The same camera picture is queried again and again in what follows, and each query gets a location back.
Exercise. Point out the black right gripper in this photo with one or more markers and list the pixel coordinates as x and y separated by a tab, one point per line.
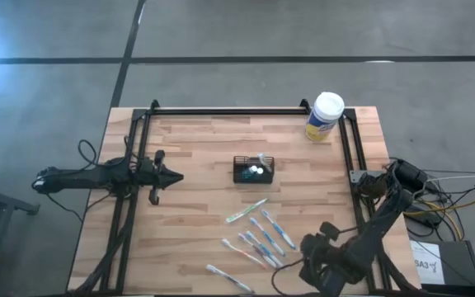
334	260

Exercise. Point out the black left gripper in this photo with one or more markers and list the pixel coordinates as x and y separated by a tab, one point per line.
153	176

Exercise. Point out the clear plastic wrapper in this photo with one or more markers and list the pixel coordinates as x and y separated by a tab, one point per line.
254	248

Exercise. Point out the orange white toothbrush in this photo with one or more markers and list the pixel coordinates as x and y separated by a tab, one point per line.
241	252

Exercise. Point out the dark green white toothbrush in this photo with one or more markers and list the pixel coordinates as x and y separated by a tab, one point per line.
245	210

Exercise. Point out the purple white toothbrush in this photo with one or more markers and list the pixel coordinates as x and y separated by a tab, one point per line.
229	279

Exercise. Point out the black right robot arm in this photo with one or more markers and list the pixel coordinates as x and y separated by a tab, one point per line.
379	231

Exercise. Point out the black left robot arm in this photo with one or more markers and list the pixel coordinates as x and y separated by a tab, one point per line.
81	178

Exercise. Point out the grey metal mounting plate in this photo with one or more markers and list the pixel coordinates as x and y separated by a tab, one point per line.
355	176

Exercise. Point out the white paper label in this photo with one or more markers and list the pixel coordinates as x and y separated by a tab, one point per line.
425	251

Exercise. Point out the black power brick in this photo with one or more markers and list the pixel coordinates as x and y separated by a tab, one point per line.
421	216

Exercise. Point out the black box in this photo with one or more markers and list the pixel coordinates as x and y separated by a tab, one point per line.
460	260

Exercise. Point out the white yellow wipes canister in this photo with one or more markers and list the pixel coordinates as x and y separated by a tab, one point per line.
328	105

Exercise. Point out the black furniture leg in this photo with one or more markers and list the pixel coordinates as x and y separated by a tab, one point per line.
2	197

